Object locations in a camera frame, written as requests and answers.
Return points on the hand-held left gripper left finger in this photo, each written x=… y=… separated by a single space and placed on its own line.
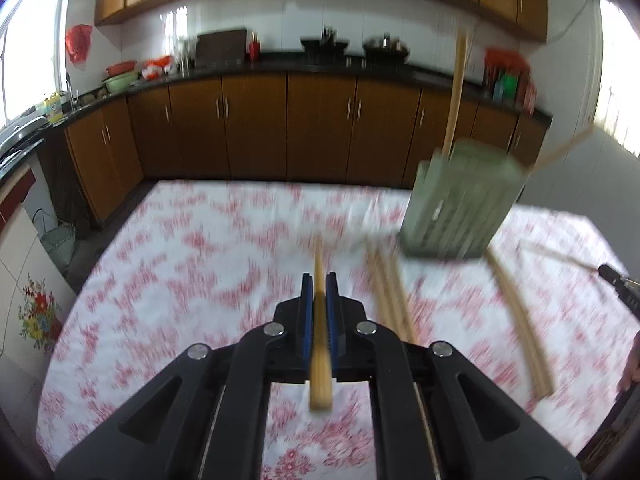
x=307 y=320

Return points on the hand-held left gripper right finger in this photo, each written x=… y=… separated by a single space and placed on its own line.
x=332 y=320

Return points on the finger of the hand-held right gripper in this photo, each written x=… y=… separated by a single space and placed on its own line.
x=622 y=285

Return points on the wooden chopstick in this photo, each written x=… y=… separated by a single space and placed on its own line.
x=320 y=390
x=384 y=300
x=560 y=257
x=457 y=90
x=400 y=305
x=535 y=345
x=520 y=340
x=565 y=149

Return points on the grey-green chopstick holder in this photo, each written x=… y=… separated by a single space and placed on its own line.
x=455 y=210

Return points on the person's right hand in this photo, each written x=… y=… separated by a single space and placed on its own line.
x=632 y=360

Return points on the red floral tablecloth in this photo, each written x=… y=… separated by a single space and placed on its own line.
x=200 y=260

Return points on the brown lower kitchen cabinets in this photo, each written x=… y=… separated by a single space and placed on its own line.
x=260 y=125

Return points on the green bottle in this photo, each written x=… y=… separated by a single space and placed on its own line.
x=509 y=87

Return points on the red plastic bag on bottles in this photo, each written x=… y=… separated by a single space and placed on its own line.
x=507 y=60

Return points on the black kitchen countertop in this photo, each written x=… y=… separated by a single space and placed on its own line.
x=300 y=66

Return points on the woven basket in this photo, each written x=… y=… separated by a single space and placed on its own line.
x=59 y=245

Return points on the black wok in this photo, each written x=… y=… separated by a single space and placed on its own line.
x=324 y=45

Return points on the red utensil cup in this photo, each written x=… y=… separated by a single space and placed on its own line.
x=254 y=50

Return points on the wok with metal lid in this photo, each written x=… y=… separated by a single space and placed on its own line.
x=386 y=47

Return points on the white floral printed cabinet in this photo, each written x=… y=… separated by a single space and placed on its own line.
x=30 y=300

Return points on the brown wooden box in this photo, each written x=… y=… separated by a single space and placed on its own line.
x=221 y=47

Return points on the red and white plastic bag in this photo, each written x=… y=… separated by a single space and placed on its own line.
x=157 y=68

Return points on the green plastic basin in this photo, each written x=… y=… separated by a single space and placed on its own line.
x=121 y=81

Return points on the red plastic basin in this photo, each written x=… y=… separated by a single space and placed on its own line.
x=121 y=66

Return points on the yellow dish soap bottle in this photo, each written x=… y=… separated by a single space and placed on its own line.
x=54 y=109

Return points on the red hanging plastic bag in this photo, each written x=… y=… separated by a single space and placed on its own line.
x=79 y=42

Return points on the window beside sink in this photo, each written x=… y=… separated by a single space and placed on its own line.
x=30 y=45

